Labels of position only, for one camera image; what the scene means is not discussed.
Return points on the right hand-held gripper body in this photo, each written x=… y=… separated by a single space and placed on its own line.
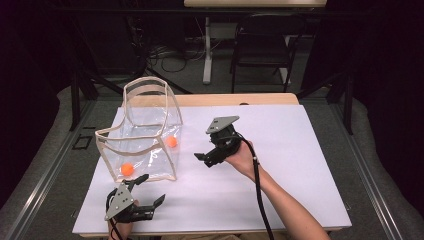
x=225 y=143

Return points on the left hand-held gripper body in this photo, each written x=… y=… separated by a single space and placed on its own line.
x=120 y=203

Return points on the orange table tennis ball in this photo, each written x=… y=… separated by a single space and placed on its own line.
x=171 y=141
x=127 y=169

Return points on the clear bag with beige trim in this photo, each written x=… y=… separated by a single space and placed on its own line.
x=143 y=156

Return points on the person's right hand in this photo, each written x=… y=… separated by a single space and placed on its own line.
x=245 y=160

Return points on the person's left hand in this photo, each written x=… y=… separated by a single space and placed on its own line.
x=121 y=230

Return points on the wooden table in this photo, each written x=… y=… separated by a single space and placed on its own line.
x=216 y=99

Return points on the white table cover sheet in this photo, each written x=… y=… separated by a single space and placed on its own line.
x=283 y=150

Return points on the white desk with leg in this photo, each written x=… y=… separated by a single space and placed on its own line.
x=208 y=50

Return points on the black folding chair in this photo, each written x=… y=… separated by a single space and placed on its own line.
x=263 y=43

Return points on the black metal stand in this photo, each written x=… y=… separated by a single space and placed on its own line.
x=80 y=90
x=340 y=96

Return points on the black floor socket frame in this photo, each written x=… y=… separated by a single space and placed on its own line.
x=82 y=142

